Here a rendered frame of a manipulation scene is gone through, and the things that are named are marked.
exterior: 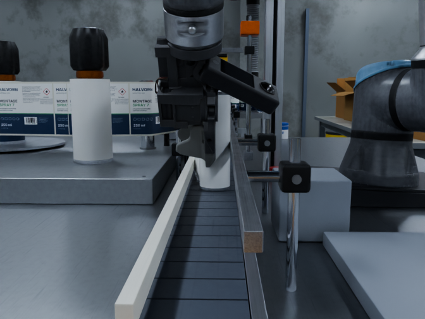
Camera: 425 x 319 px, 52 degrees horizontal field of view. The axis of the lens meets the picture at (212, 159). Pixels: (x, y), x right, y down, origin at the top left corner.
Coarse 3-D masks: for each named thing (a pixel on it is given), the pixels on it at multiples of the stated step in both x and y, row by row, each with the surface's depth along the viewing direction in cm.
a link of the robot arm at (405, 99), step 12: (420, 0) 71; (420, 12) 72; (420, 24) 72; (420, 36) 73; (420, 48) 73; (420, 60) 71; (408, 72) 78; (420, 72) 72; (408, 84) 76; (420, 84) 72; (396, 96) 77; (408, 96) 75; (420, 96) 73; (396, 108) 78; (408, 108) 75; (420, 108) 73; (408, 120) 77; (420, 120) 74
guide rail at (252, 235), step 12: (240, 156) 54; (240, 168) 46; (240, 180) 40; (240, 192) 35; (240, 204) 32; (252, 204) 32; (240, 216) 30; (252, 216) 29; (240, 228) 30; (252, 228) 26; (252, 240) 26; (252, 252) 26
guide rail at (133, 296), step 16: (192, 160) 81; (176, 192) 56; (176, 208) 52; (160, 224) 43; (160, 240) 38; (144, 256) 34; (160, 256) 38; (144, 272) 31; (128, 288) 29; (144, 288) 31; (128, 304) 27
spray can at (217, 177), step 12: (228, 96) 70; (228, 108) 70; (228, 120) 71; (216, 132) 70; (228, 132) 71; (216, 144) 70; (228, 144) 71; (216, 156) 70; (228, 156) 72; (204, 168) 71; (216, 168) 71; (228, 168) 72; (204, 180) 72; (216, 180) 71; (228, 180) 72
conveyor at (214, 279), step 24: (192, 192) 71; (216, 192) 71; (192, 216) 57; (216, 216) 57; (168, 240) 48; (192, 240) 48; (216, 240) 48; (240, 240) 48; (168, 264) 42; (192, 264) 42; (216, 264) 42; (240, 264) 42; (168, 288) 37; (192, 288) 37; (216, 288) 37; (240, 288) 37; (144, 312) 33; (168, 312) 33; (192, 312) 33; (216, 312) 33; (240, 312) 33
